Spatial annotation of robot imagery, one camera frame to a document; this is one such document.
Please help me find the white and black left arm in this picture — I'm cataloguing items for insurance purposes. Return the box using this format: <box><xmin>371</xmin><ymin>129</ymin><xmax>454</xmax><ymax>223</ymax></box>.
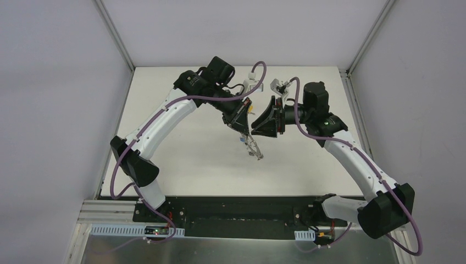
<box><xmin>110</xmin><ymin>56</ymin><xmax>252</xmax><ymax>223</ymax></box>

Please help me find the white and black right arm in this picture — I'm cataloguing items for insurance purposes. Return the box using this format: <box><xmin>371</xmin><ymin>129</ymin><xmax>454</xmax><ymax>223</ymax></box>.
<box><xmin>252</xmin><ymin>79</ymin><xmax>415</xmax><ymax>239</ymax></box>

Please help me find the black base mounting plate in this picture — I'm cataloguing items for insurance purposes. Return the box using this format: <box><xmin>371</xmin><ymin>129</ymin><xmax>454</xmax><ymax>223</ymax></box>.
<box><xmin>132</xmin><ymin>196</ymin><xmax>347</xmax><ymax>240</ymax></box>

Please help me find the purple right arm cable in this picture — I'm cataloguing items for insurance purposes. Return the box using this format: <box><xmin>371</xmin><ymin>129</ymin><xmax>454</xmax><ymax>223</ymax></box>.
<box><xmin>287</xmin><ymin>76</ymin><xmax>424</xmax><ymax>256</ymax></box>

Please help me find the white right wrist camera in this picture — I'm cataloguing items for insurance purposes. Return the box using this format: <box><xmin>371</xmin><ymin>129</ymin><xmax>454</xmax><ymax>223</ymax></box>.
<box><xmin>270</xmin><ymin>79</ymin><xmax>291</xmax><ymax>101</ymax></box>

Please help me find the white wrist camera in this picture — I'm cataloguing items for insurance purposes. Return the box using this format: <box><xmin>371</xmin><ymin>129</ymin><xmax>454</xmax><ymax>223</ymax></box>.
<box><xmin>270</xmin><ymin>79</ymin><xmax>291</xmax><ymax>101</ymax></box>
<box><xmin>241</xmin><ymin>72</ymin><xmax>263</xmax><ymax>95</ymax></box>

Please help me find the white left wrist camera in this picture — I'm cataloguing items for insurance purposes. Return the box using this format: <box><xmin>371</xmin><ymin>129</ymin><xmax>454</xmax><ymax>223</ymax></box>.
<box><xmin>241</xmin><ymin>72</ymin><xmax>263</xmax><ymax>95</ymax></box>

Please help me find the white slotted cable duct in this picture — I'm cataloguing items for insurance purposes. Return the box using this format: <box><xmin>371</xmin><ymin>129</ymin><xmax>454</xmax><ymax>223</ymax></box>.
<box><xmin>90</xmin><ymin>224</ymin><xmax>185</xmax><ymax>238</ymax></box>

